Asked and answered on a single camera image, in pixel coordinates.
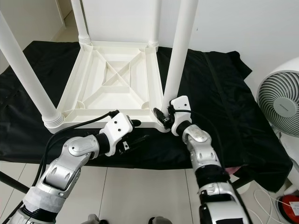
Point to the black tablecloth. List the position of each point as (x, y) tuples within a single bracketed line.
[(238, 121)]

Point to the red object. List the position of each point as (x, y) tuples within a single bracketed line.
[(289, 208)]

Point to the grey right robot foot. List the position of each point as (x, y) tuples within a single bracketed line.
[(160, 221)]

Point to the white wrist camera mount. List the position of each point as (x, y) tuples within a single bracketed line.
[(182, 102), (116, 127)]

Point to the white plastic table top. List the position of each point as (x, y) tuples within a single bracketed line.
[(105, 88)]

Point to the white round fan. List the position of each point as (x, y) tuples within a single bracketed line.
[(280, 100)]

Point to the pink cloth bundle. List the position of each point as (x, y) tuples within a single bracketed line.
[(231, 171)]

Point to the black metal table leg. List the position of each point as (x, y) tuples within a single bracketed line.
[(15, 183)]

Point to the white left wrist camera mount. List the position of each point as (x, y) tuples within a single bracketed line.
[(116, 127)]

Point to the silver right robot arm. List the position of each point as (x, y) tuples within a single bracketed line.
[(203, 149)]

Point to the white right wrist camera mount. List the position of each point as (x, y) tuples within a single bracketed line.
[(182, 102)]

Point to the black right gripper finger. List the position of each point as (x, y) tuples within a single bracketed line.
[(161, 117)]

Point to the white plastic table leg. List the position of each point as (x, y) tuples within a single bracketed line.
[(180, 46), (28, 79), (79, 21), (154, 23)]

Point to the grey robot foot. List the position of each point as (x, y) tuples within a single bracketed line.
[(160, 221), (95, 220)]

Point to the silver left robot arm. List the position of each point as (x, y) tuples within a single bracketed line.
[(67, 168)]

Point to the grey left robot foot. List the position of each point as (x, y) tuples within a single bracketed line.
[(95, 220)]

